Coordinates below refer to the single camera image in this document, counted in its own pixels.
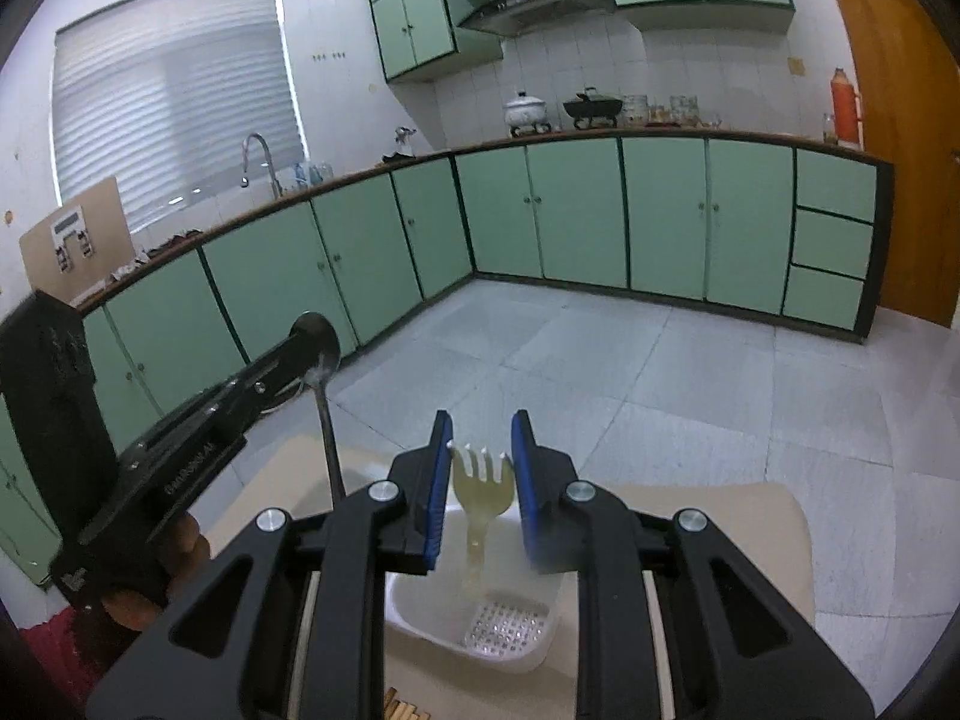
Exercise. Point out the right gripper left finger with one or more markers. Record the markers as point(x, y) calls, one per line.
point(290, 598)

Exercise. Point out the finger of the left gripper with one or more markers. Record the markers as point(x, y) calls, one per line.
point(252, 389)

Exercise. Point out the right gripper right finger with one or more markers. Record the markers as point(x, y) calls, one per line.
point(622, 584)

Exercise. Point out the metal spoon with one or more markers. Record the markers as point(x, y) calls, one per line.
point(318, 376)

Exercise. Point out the white plastic fork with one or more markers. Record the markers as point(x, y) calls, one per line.
point(484, 487)

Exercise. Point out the white double utensil holder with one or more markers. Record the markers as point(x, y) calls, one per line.
point(514, 619)

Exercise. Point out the plain wooden chopstick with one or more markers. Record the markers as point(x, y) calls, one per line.
point(390, 703)

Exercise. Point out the left hand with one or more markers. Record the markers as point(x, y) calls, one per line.
point(180, 553)

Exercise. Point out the black appliance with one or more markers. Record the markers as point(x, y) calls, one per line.
point(48, 384)

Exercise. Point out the metal faucet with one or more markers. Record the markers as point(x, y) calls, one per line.
point(256, 143)

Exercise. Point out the cardboard box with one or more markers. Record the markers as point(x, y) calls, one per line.
point(77, 249)

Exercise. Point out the kettle on counter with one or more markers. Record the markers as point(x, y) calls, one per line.
point(403, 146)

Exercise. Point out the window blind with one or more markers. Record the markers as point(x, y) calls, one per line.
point(160, 95)

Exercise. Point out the white pot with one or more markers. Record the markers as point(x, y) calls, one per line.
point(526, 115)

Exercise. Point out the black wok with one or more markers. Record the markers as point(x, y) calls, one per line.
point(591, 109)

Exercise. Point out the green lower cabinets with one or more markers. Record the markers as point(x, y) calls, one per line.
point(777, 231)

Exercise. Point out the black range hood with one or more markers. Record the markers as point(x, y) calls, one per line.
point(511, 18)

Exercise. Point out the orange thermos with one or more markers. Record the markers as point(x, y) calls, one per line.
point(846, 115)

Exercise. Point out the wooden door left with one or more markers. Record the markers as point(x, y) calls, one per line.
point(908, 80)

